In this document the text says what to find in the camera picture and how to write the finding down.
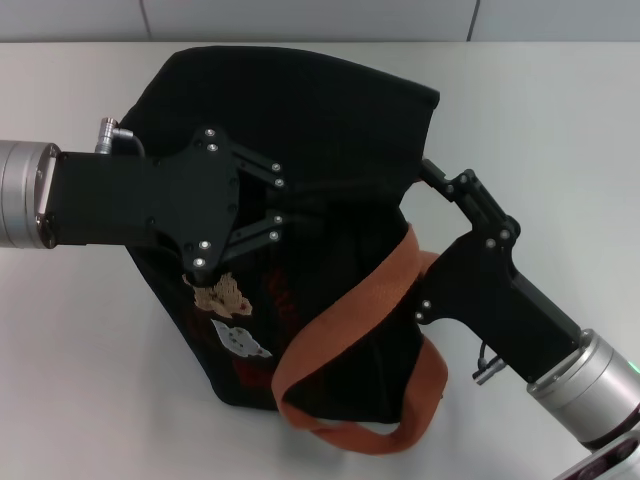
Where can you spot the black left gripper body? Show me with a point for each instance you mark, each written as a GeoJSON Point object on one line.
{"type": "Point", "coordinates": [150, 200]}

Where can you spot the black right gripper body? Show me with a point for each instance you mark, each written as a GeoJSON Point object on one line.
{"type": "Point", "coordinates": [480, 290]}

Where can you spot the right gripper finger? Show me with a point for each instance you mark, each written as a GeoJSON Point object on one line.
{"type": "Point", "coordinates": [475, 200]}

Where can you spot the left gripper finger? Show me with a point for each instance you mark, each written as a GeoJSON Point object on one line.
{"type": "Point", "coordinates": [265, 170]}
{"type": "Point", "coordinates": [260, 235]}

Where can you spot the black food bag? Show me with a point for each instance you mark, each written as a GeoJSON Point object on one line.
{"type": "Point", "coordinates": [300, 110]}

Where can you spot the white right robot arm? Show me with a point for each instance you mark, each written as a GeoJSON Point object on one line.
{"type": "Point", "coordinates": [590, 380]}

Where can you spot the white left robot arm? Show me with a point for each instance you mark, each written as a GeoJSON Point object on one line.
{"type": "Point", "coordinates": [20, 195]}

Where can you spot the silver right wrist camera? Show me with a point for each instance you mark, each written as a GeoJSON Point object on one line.
{"type": "Point", "coordinates": [610, 462]}

